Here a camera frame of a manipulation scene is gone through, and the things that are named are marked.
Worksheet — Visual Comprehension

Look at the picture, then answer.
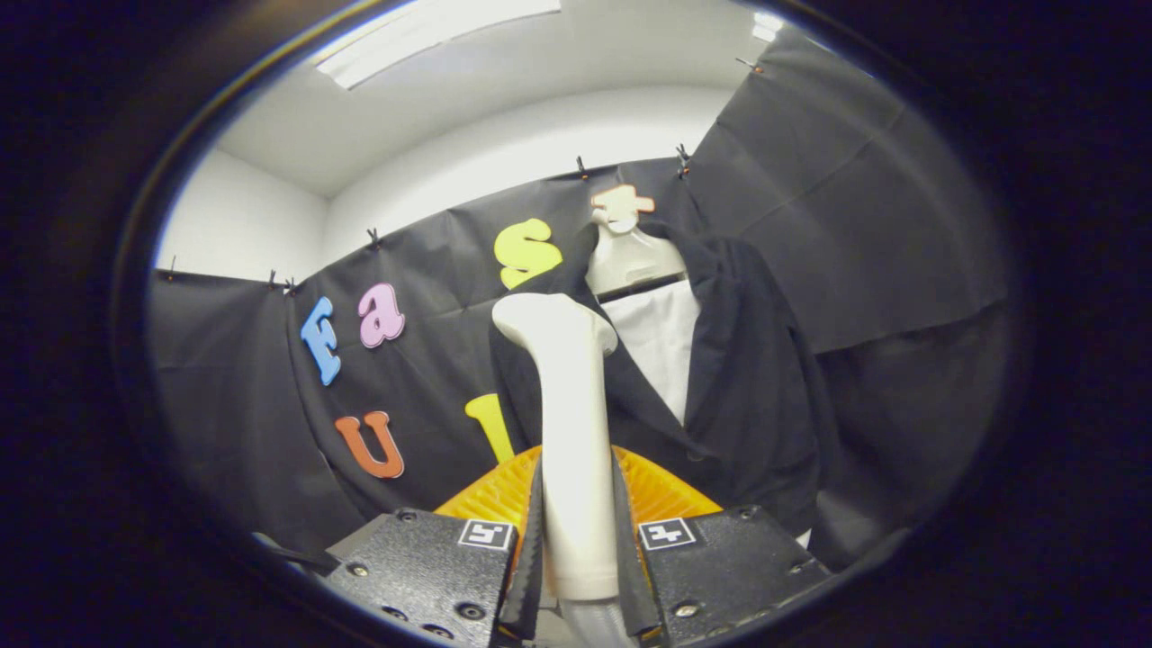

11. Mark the white dress form mannequin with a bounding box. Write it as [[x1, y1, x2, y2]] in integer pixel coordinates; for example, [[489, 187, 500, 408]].
[[585, 207, 703, 426]]

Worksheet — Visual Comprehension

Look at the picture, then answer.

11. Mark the black blazer jacket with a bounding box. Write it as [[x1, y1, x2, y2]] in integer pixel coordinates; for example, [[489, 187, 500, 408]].
[[489, 220, 842, 541]]

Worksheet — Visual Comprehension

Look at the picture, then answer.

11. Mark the white garment steamer head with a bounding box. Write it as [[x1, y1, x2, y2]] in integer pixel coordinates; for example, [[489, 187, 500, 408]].
[[492, 292, 622, 602]]

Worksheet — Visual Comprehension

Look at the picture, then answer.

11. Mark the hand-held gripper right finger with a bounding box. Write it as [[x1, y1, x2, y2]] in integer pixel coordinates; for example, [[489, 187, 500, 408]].
[[612, 447, 833, 648]]

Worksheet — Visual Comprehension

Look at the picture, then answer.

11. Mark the black backdrop cloth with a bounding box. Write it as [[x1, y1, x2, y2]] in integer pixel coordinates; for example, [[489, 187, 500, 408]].
[[148, 22, 1013, 577]]

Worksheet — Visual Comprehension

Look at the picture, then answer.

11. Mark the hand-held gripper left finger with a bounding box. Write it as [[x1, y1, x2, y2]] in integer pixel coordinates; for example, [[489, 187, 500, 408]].
[[322, 445, 548, 648]]

